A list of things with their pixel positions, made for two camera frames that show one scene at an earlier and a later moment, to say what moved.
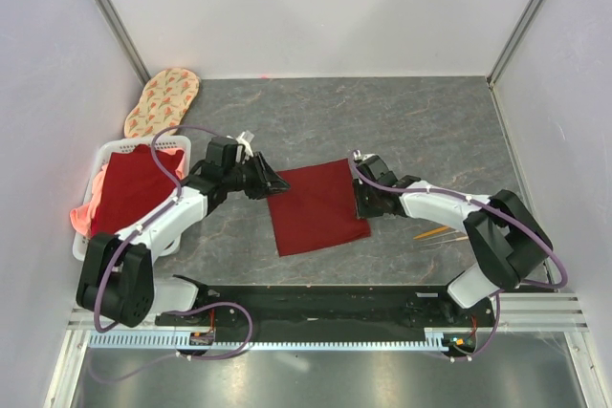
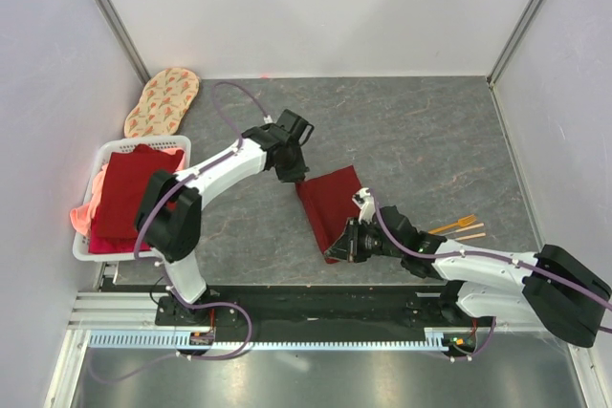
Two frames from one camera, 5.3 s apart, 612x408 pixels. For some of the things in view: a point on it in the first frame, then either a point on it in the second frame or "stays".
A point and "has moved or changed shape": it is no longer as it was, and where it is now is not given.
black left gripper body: x=247 y=177 -> x=293 y=166
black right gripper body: x=365 y=203 -> x=367 y=244
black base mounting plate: x=327 y=308 stays
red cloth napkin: x=317 y=209 has moved or changed shape
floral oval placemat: x=165 y=98 stays
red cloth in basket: x=130 y=184 stays
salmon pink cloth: x=82 y=216 stays
